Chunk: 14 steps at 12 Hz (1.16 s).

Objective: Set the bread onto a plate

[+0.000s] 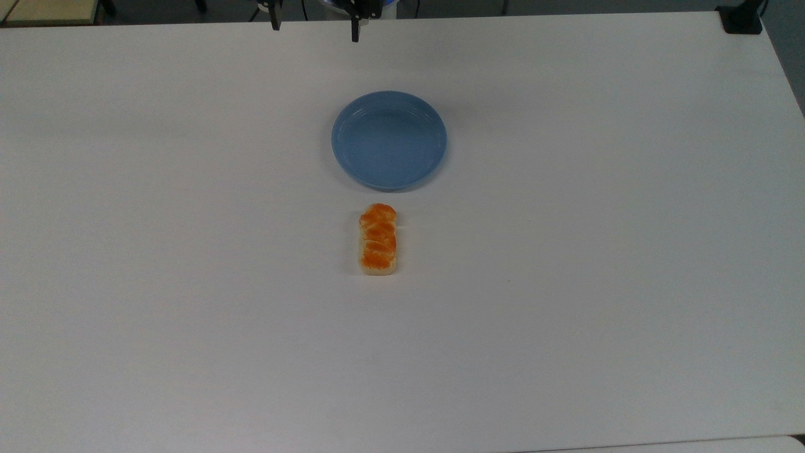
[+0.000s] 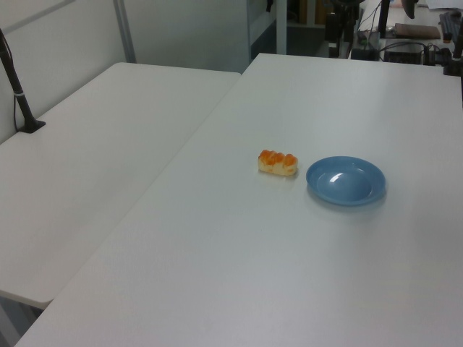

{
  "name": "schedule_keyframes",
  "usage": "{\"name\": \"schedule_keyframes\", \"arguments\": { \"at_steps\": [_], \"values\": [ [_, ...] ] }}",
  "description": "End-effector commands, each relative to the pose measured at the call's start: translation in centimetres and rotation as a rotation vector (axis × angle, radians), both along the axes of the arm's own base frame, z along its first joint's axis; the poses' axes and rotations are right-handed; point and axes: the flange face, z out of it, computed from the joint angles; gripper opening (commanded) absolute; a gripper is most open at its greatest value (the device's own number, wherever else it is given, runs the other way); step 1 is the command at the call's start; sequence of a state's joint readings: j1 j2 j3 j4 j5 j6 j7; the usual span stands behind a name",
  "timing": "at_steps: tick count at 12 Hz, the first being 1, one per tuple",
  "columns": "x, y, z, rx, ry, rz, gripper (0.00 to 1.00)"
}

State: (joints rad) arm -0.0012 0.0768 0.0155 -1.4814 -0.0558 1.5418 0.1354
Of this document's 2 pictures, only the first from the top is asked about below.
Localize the black table clamp mount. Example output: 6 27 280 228
716 0 769 35

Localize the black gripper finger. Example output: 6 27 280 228
257 0 282 31
344 0 383 43

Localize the blue round plate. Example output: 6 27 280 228
331 91 448 192

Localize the orange braided bread loaf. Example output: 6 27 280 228
358 203 398 277

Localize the light wooden side table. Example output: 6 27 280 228
0 0 105 26

